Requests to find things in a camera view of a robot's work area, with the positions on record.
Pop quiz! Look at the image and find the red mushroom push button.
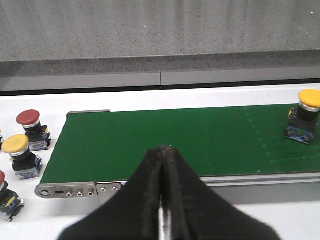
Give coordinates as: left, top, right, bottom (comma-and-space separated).
0, 170, 25, 222
16, 109, 51, 152

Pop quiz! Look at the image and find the aluminium conveyor side rail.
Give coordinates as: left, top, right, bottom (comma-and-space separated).
200, 172, 320, 188

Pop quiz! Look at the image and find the conveyor end plate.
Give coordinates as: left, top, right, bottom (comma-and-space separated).
34, 181, 124, 203

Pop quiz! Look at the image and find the grey stone counter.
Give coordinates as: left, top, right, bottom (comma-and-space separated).
0, 0, 320, 96

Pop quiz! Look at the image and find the yellow mushroom push button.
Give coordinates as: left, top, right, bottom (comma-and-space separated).
2, 134, 42, 180
285, 89, 320, 145

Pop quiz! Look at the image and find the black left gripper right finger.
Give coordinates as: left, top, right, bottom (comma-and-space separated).
162, 146, 280, 240

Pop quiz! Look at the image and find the green conveyor belt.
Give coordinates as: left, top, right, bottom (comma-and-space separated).
41, 104, 320, 184

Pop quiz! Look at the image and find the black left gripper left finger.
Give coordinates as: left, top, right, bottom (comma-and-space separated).
59, 149, 162, 240

